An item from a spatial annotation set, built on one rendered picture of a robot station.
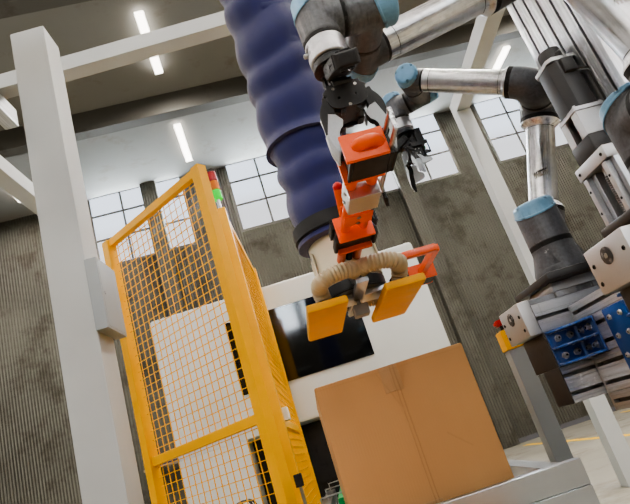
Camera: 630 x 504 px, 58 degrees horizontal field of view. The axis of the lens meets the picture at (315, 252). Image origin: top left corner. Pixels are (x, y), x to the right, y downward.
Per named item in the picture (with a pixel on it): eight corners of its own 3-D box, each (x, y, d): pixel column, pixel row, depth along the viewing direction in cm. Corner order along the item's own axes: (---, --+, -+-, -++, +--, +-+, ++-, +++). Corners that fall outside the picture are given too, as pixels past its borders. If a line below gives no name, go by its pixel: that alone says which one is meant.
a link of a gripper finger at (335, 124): (341, 178, 100) (345, 132, 103) (341, 161, 94) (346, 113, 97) (323, 176, 100) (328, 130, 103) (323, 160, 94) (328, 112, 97)
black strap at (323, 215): (297, 260, 165) (293, 248, 166) (373, 239, 167) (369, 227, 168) (294, 231, 143) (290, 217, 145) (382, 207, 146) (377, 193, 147)
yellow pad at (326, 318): (309, 342, 162) (304, 325, 164) (342, 332, 163) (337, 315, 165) (307, 313, 130) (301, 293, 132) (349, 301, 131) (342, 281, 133)
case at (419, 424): (352, 527, 189) (316, 407, 202) (465, 489, 192) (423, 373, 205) (364, 557, 132) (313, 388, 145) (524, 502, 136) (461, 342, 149)
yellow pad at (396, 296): (372, 323, 164) (367, 307, 166) (405, 313, 165) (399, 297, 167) (386, 290, 132) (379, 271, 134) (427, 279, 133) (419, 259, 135)
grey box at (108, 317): (115, 340, 236) (103, 274, 246) (128, 336, 236) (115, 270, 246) (95, 331, 217) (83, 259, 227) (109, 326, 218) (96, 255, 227)
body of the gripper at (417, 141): (432, 152, 193) (420, 123, 197) (408, 158, 192) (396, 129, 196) (427, 163, 200) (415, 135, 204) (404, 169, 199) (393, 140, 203)
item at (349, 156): (344, 186, 98) (335, 161, 100) (385, 175, 99) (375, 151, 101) (347, 162, 90) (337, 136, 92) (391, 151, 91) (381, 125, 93)
